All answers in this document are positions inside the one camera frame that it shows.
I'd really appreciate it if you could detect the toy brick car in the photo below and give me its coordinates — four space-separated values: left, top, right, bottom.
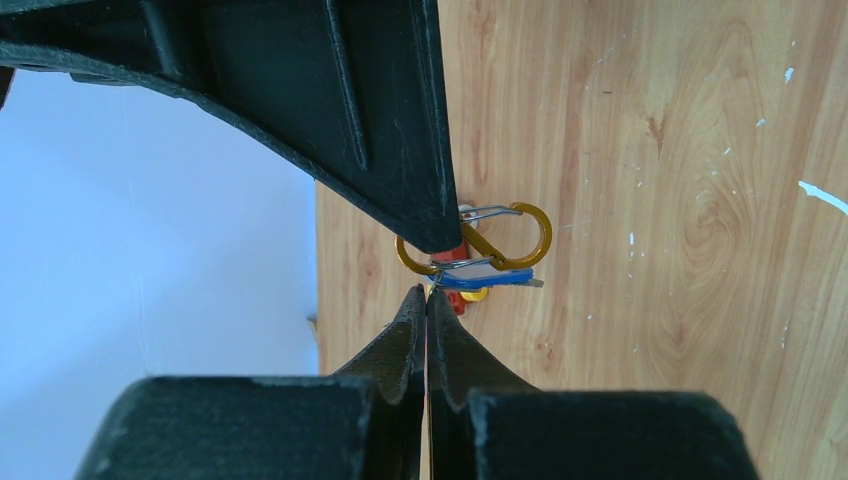
430 240 489 316

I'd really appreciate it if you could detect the gold S-shaped carabiner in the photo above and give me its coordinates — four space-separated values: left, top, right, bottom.
394 202 554 275

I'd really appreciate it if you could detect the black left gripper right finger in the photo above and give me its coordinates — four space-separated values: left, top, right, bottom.
426 292 758 479

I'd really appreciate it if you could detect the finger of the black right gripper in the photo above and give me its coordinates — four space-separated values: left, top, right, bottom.
1 1 461 253

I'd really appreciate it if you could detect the silver key with blue tag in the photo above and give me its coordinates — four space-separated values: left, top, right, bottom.
426 258 544 288

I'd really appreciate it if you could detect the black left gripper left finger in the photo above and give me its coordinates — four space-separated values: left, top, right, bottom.
76 286 426 479

